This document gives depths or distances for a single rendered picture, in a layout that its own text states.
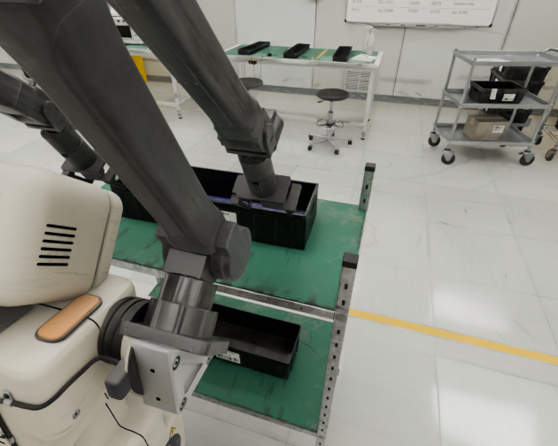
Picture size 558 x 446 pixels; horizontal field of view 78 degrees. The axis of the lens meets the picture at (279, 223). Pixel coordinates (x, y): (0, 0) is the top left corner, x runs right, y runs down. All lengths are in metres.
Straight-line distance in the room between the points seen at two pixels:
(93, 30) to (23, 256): 0.25
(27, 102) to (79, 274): 0.39
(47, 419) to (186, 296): 0.19
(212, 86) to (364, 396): 1.57
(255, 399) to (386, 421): 0.65
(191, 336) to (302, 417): 0.93
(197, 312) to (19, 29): 0.31
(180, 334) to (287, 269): 0.48
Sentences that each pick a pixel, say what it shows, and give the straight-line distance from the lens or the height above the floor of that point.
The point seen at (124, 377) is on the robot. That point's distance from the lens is 0.44.
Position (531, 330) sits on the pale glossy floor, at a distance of 2.36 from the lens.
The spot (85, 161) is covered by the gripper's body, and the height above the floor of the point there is 1.21.
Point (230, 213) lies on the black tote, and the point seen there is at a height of 1.03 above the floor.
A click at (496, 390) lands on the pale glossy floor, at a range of 2.02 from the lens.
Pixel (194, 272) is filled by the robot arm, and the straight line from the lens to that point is 0.45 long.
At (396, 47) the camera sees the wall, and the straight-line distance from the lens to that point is 5.45.
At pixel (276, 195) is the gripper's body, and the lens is 0.68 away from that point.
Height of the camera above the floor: 1.55
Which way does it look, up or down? 36 degrees down
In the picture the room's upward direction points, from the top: straight up
